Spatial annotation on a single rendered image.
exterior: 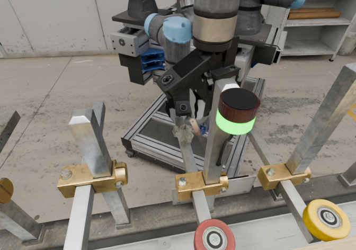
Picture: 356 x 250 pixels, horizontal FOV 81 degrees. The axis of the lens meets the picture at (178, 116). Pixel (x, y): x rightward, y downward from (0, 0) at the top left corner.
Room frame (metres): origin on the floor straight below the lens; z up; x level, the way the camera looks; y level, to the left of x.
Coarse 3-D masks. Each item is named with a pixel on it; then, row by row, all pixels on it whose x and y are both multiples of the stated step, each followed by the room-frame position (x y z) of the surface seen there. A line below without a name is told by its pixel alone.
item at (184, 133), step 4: (184, 124) 0.49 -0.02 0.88; (176, 128) 0.48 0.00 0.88; (180, 128) 0.49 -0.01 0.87; (184, 128) 0.48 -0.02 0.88; (188, 128) 0.48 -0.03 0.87; (176, 132) 0.46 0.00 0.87; (180, 132) 0.46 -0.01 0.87; (184, 132) 0.46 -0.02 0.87; (188, 132) 0.46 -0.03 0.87; (176, 136) 0.45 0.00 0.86; (180, 136) 0.45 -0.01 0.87; (184, 136) 0.44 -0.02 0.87; (188, 136) 0.45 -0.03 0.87; (192, 136) 0.45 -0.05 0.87; (180, 140) 0.43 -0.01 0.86; (184, 140) 0.43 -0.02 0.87; (188, 140) 0.43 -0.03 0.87
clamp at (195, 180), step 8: (176, 176) 0.30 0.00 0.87; (184, 176) 0.30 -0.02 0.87; (192, 176) 0.30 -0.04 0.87; (200, 176) 0.30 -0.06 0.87; (224, 176) 0.30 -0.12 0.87; (176, 184) 0.28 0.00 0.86; (192, 184) 0.28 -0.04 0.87; (200, 184) 0.28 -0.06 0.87; (208, 184) 0.28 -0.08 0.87; (216, 184) 0.28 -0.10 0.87; (224, 184) 0.28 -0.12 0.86; (184, 192) 0.26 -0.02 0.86; (208, 192) 0.27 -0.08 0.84; (216, 192) 0.28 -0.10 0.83; (224, 192) 0.27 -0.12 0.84
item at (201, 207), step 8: (176, 120) 0.53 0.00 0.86; (184, 144) 0.42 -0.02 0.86; (184, 152) 0.39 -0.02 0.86; (192, 152) 0.39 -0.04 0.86; (184, 160) 0.36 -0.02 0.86; (192, 160) 0.36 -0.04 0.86; (192, 168) 0.33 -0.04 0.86; (192, 192) 0.26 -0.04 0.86; (200, 192) 0.26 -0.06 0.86; (192, 200) 0.25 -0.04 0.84; (200, 200) 0.24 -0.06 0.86; (200, 208) 0.22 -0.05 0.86; (208, 208) 0.22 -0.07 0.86; (200, 216) 0.20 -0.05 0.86; (208, 216) 0.20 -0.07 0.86
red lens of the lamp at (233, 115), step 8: (256, 96) 0.26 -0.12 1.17; (224, 104) 0.24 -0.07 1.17; (224, 112) 0.23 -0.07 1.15; (232, 112) 0.23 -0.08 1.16; (240, 112) 0.22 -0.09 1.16; (248, 112) 0.22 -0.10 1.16; (256, 112) 0.23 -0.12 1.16; (232, 120) 0.23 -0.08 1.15; (240, 120) 0.22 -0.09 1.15; (248, 120) 0.22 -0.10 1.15
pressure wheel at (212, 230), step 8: (200, 224) 0.17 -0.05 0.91; (208, 224) 0.17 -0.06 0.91; (216, 224) 0.17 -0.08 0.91; (224, 224) 0.17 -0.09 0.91; (200, 232) 0.15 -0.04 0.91; (208, 232) 0.15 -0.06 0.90; (216, 232) 0.16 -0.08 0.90; (224, 232) 0.15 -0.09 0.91; (232, 232) 0.15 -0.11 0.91; (200, 240) 0.14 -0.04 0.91; (208, 240) 0.14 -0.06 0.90; (216, 240) 0.14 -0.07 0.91; (224, 240) 0.14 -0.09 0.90; (232, 240) 0.14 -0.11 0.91; (200, 248) 0.13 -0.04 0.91; (208, 248) 0.13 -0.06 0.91; (216, 248) 0.13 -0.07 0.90; (224, 248) 0.13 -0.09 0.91; (232, 248) 0.13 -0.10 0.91
